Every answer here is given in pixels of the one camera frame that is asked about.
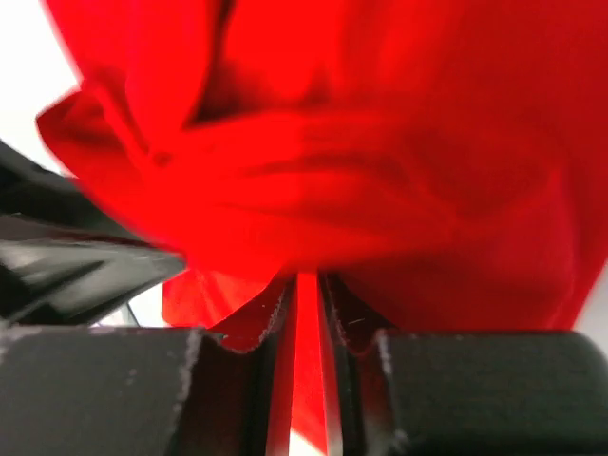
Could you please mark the red t shirt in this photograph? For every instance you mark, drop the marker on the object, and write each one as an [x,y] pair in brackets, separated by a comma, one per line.
[446,160]

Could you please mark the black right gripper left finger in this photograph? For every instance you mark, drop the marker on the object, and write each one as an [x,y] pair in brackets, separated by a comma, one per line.
[138,391]

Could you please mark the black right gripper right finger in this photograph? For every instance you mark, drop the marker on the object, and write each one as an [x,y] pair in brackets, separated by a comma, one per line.
[456,393]

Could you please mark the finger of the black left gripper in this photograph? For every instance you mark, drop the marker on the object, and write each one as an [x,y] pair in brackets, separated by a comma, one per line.
[64,261]

